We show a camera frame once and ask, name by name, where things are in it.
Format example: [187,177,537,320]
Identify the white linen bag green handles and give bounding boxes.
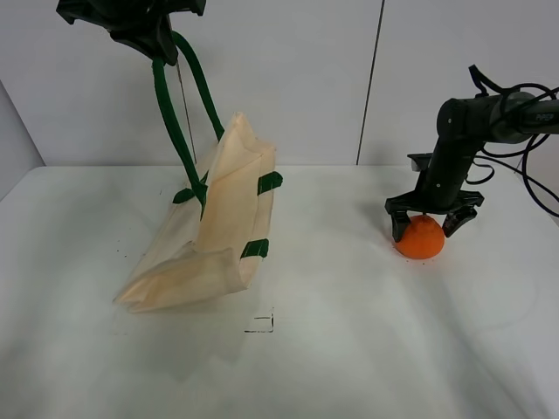
[114,32,283,313]

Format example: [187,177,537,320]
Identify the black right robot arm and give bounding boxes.
[384,87,558,243]

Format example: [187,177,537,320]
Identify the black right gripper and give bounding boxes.
[384,190,484,242]

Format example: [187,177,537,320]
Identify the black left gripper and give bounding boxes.
[56,0,206,65]

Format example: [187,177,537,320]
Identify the orange fruit with stem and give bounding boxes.
[395,215,445,260]

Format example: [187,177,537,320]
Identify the black cables on right arm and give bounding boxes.
[467,65,559,218]

